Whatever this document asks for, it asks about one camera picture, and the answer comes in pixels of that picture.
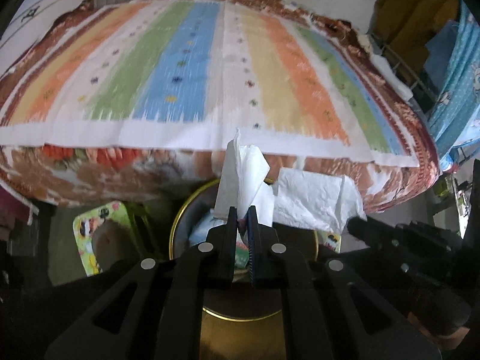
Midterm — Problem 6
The blue patterned curtain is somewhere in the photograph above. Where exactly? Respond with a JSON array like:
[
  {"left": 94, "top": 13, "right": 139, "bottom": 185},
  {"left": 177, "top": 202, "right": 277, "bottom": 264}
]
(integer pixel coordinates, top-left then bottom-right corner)
[{"left": 429, "top": 2, "right": 479, "bottom": 172}]

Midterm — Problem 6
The white rolled cloth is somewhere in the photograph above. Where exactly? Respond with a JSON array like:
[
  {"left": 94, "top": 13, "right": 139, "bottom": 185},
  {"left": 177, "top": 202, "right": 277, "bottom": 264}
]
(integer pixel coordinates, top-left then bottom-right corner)
[{"left": 369, "top": 54, "right": 413, "bottom": 101}]

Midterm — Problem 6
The white paper tissue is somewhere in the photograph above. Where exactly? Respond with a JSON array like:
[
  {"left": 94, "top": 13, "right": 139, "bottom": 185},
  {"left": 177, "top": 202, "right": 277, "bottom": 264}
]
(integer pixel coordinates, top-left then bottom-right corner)
[{"left": 213, "top": 129, "right": 275, "bottom": 227}]

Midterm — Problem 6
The white wooden headboard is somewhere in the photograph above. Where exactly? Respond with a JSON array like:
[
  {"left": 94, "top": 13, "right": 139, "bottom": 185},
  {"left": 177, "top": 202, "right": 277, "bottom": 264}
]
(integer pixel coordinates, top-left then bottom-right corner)
[{"left": 1, "top": 0, "right": 84, "bottom": 50}]

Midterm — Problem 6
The striped colourful blanket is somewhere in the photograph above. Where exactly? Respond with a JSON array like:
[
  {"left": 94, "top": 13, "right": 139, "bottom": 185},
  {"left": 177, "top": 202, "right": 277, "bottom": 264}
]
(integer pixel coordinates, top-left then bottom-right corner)
[{"left": 1, "top": 0, "right": 420, "bottom": 167}]

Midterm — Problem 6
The large white tissue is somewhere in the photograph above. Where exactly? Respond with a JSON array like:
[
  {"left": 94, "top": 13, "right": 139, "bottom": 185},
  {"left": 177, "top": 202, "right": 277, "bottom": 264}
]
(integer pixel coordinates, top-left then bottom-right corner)
[{"left": 272, "top": 167, "right": 366, "bottom": 235}]

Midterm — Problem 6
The black gold-rimmed trash bin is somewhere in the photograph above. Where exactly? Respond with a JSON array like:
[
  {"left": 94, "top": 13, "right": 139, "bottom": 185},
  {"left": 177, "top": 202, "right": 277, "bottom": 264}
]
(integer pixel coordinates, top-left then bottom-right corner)
[{"left": 168, "top": 177, "right": 320, "bottom": 360}]

